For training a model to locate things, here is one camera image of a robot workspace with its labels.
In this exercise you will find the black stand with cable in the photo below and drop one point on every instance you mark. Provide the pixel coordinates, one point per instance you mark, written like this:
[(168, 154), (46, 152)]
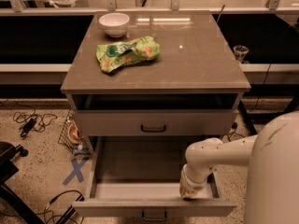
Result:
[(49, 216)]

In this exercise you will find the clear glass cup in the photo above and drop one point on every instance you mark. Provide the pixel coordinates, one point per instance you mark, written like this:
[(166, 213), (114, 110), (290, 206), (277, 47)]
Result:
[(240, 52)]

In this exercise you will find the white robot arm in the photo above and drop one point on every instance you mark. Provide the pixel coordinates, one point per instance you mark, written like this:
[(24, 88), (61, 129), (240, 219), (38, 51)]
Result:
[(272, 155)]

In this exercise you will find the blue tape cross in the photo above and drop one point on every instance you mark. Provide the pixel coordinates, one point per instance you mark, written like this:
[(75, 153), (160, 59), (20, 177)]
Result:
[(76, 172)]

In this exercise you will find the grey drawer cabinet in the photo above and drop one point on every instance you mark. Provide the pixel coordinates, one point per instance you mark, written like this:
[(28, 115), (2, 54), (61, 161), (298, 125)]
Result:
[(195, 70)]

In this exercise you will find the white ceramic bowl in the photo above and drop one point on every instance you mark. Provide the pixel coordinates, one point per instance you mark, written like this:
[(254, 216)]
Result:
[(114, 24)]

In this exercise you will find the grey drawer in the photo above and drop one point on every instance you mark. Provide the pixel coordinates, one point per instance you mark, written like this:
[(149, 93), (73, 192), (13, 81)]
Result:
[(139, 177), (137, 123)]

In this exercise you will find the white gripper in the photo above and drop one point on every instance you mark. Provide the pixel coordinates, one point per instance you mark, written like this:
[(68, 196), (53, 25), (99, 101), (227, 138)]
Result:
[(188, 183)]

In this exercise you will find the green chip bag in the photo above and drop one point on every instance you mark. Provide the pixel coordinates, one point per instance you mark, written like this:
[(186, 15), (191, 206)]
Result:
[(120, 54)]

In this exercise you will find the wire basket with items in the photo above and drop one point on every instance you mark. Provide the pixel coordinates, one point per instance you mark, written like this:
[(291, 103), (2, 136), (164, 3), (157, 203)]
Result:
[(71, 139)]

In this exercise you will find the black floor bar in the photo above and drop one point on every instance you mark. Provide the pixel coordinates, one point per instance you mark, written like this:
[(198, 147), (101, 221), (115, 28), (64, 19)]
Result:
[(245, 116)]

